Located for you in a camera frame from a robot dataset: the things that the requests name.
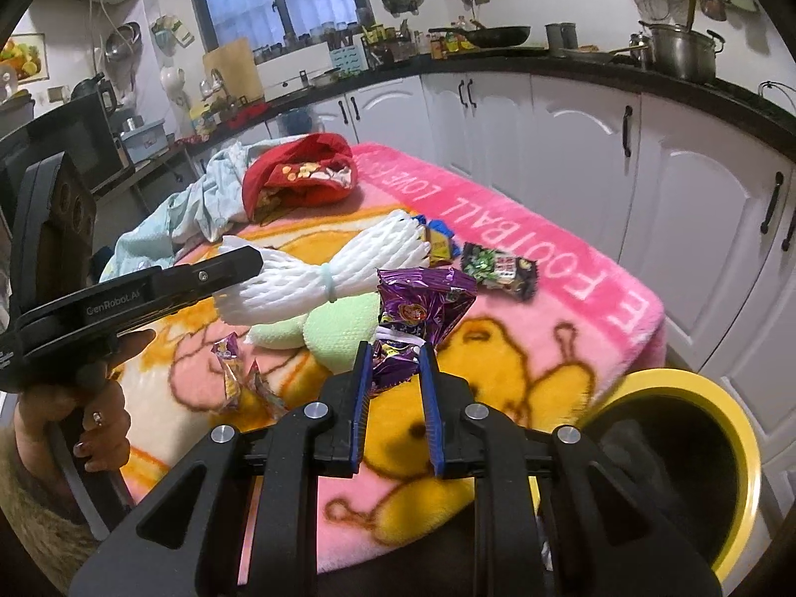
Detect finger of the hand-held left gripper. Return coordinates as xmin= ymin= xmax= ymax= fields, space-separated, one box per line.
xmin=155 ymin=245 xmax=266 ymax=315

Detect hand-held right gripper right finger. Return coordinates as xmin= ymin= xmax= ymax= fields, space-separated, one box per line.
xmin=418 ymin=343 xmax=728 ymax=597

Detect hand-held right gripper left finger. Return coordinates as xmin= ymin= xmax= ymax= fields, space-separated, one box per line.
xmin=68 ymin=341 xmax=375 ymax=597

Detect purple snack wrapper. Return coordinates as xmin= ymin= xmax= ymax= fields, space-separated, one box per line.
xmin=370 ymin=266 xmax=479 ymax=394

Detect green black snack packet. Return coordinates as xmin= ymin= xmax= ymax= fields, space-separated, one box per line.
xmin=460 ymin=241 xmax=539 ymax=301

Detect white foam net bundle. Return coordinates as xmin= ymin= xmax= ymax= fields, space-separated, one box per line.
xmin=211 ymin=210 xmax=433 ymax=328

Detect yellow rimmed trash bin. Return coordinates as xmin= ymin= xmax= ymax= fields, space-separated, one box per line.
xmin=540 ymin=368 xmax=763 ymax=583

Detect person's left forearm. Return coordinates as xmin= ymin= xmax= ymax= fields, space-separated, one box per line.
xmin=0 ymin=429 xmax=100 ymax=579

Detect person's left hand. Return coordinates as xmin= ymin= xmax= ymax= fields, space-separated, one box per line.
xmin=15 ymin=328 xmax=156 ymax=480

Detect green foam net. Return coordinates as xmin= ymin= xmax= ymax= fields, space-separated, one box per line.
xmin=247 ymin=294 xmax=384 ymax=372

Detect light blue patterned cloth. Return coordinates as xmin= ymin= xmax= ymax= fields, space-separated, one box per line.
xmin=99 ymin=140 xmax=293 ymax=284

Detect small purple orange wrapper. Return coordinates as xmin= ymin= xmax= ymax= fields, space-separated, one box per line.
xmin=213 ymin=332 xmax=245 ymax=412

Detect small crumpled clear wrapper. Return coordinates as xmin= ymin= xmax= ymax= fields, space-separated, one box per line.
xmin=245 ymin=359 xmax=288 ymax=419

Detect pink printed blanket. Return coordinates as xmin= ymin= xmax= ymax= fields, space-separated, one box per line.
xmin=99 ymin=142 xmax=668 ymax=578

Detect red printed cloth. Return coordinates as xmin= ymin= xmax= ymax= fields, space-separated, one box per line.
xmin=241 ymin=132 xmax=360 ymax=225

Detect yellow snack wrapper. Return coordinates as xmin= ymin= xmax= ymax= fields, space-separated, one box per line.
xmin=423 ymin=230 xmax=465 ymax=263

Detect blue candy wrapper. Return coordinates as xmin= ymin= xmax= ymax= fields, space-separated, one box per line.
xmin=416 ymin=214 xmax=459 ymax=240

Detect black microwave oven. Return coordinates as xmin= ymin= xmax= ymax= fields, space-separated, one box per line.
xmin=0 ymin=92 xmax=126 ymax=215

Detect wooden cutting board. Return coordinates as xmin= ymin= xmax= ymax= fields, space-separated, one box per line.
xmin=202 ymin=37 xmax=266 ymax=104

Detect black kettle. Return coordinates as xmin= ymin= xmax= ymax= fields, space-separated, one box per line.
xmin=71 ymin=73 xmax=119 ymax=116

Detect hanging metal bowls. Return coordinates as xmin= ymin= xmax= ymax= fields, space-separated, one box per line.
xmin=102 ymin=21 xmax=144 ymax=64

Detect row of spice jars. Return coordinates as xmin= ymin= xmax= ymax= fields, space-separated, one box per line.
xmin=254 ymin=20 xmax=350 ymax=64

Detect light blue rack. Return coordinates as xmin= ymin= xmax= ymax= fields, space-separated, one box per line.
xmin=327 ymin=43 xmax=368 ymax=77

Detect row of condiment bottles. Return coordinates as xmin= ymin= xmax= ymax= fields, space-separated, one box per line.
xmin=363 ymin=15 xmax=464 ymax=64

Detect black frying pan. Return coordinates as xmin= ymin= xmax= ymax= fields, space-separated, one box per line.
xmin=429 ymin=18 xmax=533 ymax=51

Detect small steel pan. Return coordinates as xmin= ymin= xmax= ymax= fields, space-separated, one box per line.
xmin=558 ymin=42 xmax=649 ymax=67

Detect steel stockpot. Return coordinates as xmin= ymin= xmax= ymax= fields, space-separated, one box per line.
xmin=639 ymin=22 xmax=727 ymax=86

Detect fruit wall picture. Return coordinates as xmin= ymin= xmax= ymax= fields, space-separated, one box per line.
xmin=0 ymin=33 xmax=50 ymax=86

